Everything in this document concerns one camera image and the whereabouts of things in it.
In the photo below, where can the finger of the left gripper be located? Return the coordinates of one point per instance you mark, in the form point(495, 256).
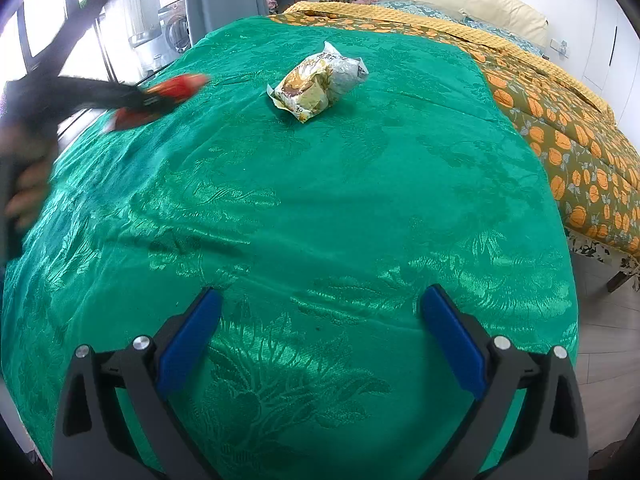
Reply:
point(110, 97)

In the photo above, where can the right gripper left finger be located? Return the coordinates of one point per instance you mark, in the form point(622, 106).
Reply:
point(154, 367)

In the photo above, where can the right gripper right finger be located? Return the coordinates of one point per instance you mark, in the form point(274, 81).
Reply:
point(489, 372)

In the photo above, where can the red snack wrapper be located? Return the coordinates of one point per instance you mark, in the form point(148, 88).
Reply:
point(159, 101)

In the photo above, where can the person left hand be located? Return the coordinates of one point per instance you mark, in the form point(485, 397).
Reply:
point(30, 188)

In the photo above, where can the washing machine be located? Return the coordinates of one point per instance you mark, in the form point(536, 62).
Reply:
point(174, 26)

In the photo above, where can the green satin bedspread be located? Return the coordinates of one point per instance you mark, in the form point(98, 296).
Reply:
point(321, 236)

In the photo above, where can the orange floral quilt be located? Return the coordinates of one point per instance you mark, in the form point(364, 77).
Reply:
point(592, 168)

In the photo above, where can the silver yellow snack bag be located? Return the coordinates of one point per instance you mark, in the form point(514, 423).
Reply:
point(317, 82)

